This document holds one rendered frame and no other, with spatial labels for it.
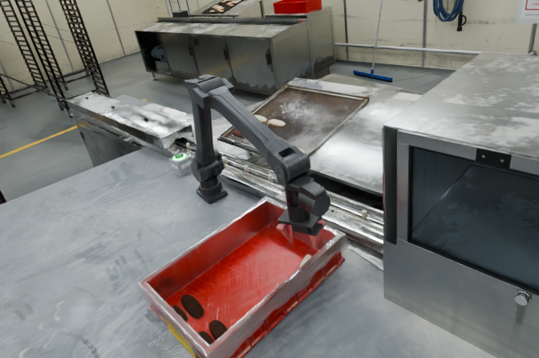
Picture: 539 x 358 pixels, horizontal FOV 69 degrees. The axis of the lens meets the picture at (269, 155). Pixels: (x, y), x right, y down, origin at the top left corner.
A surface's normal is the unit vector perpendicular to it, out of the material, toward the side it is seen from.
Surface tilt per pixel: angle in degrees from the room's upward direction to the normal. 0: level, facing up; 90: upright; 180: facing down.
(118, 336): 0
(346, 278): 0
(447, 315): 90
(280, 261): 0
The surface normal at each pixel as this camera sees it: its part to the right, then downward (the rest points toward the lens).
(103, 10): 0.71, 0.24
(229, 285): -0.14, -0.87
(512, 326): -0.70, 0.41
